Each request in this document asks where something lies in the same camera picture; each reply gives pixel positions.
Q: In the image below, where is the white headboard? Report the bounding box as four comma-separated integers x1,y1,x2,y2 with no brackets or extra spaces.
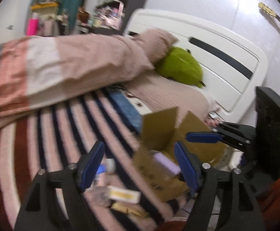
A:
123,9,268,123

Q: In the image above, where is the green plush toy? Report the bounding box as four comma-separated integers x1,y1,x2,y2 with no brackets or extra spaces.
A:
155,46,203,88

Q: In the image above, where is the patchwork striped duvet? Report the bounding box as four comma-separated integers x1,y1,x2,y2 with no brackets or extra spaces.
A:
0,34,153,117

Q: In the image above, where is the striped fleece blanket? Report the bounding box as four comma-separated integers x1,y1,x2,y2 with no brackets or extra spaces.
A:
0,89,188,230

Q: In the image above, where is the blue white contact lens case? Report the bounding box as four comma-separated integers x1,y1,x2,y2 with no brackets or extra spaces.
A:
97,159,116,174

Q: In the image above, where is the pink striped bed sheet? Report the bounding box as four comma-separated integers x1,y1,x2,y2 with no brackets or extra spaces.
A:
122,70,217,124

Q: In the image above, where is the clear pump bottle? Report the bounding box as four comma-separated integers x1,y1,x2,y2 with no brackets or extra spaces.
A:
90,173,110,208

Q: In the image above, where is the pink gift bag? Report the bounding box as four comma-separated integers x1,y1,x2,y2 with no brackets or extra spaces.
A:
26,18,39,36

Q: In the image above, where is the gold rectangular bar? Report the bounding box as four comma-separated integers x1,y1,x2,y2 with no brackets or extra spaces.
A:
111,202,149,218

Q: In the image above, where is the cardboard box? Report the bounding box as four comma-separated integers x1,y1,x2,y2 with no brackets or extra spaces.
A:
133,107,226,202

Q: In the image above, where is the tall dark bookshelf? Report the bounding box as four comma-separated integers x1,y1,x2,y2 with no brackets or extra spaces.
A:
85,0,146,35

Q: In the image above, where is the purple rectangular box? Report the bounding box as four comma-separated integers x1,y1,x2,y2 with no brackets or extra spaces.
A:
152,151,181,178

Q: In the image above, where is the yellow top cabinet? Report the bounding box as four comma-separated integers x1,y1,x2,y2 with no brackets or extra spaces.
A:
31,2,59,37

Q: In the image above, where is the pink striped pillow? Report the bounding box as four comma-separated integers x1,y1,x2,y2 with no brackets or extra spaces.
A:
132,29,178,65

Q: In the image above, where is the small cream packet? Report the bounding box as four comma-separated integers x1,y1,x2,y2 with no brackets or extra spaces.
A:
107,186,141,204

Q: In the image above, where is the red sweater right forearm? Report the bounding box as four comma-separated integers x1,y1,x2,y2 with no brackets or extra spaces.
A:
256,178,280,230

